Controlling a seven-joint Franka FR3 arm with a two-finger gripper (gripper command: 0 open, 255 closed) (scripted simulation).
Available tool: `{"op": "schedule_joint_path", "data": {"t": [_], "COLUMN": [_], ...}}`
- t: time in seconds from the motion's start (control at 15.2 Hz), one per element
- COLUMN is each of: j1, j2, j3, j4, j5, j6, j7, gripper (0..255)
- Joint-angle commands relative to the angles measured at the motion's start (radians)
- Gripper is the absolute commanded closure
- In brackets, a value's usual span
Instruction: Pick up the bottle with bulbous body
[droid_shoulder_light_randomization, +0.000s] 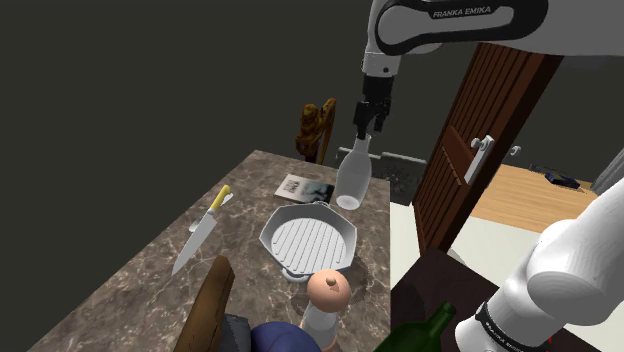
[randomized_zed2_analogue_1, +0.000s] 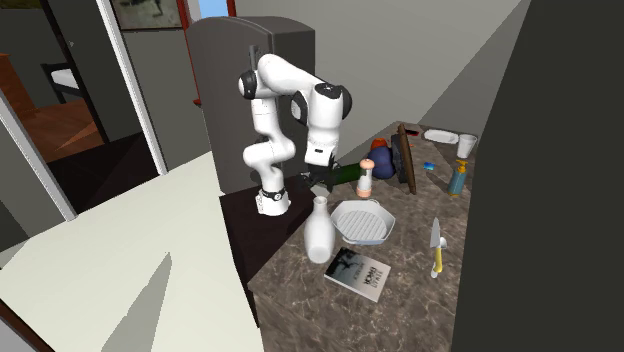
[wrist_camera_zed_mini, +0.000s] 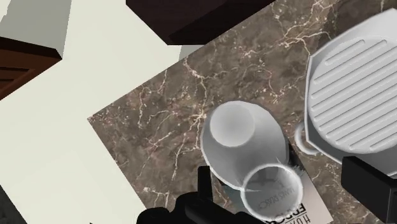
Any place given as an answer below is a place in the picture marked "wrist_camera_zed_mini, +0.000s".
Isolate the white ribbed round appliance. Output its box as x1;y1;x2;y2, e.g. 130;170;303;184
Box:
293;7;397;180

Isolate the white cup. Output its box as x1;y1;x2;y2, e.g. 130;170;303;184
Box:
200;99;291;192

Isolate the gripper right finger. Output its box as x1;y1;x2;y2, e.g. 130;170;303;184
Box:
340;156;397;224

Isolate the clear drinking glass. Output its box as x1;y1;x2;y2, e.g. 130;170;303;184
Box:
240;163;304;221

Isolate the white book with black lettering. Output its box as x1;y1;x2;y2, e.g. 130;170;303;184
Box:
225;145;335;224

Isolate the brown wooden cabinet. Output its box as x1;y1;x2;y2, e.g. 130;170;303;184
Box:
0;36;63;102

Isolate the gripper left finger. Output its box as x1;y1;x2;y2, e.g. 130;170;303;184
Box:
136;165;215;224

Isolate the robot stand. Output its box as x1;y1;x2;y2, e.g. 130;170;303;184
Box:
125;0;277;46

